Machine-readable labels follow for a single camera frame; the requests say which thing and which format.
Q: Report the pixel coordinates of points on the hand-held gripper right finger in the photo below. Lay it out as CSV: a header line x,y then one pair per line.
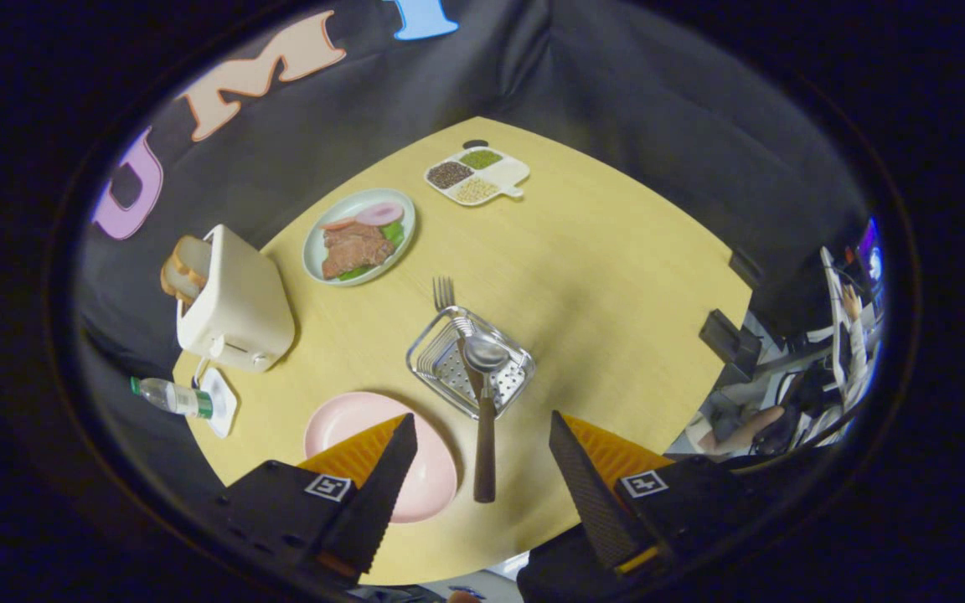
x,y
596,502

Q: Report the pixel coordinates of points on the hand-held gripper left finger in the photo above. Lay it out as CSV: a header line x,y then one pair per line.
x,y
374,502

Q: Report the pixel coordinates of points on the pink plate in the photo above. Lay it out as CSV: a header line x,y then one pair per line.
x,y
432,477

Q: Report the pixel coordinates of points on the white square coaster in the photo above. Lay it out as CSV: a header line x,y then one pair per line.
x,y
223,406

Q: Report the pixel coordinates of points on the black table clamp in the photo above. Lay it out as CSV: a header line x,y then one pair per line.
x,y
730,337
746,268

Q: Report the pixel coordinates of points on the clear water bottle green cap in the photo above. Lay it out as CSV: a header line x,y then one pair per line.
x,y
168,395

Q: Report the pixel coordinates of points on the white toaster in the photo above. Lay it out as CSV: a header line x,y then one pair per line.
x,y
239,310

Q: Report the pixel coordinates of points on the brown meat slice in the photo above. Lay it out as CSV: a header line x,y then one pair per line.
x,y
357,247

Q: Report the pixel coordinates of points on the green lettuce leaf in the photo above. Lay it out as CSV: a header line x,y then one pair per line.
x,y
396,234

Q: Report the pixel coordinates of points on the orange carrot slice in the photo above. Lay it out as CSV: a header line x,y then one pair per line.
x,y
336,224

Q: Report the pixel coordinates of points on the pink ham slice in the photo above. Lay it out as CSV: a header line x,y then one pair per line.
x,y
379,213

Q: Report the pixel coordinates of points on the toast slice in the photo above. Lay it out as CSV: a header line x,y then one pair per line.
x,y
172,285
193,255

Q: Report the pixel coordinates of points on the pale green plate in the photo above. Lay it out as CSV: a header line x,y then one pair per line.
x,y
348,205

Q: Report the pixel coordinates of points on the white divided condiment dish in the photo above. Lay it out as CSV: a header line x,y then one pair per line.
x,y
508,172

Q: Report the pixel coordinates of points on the computer monitor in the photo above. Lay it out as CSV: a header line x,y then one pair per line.
x,y
872,251

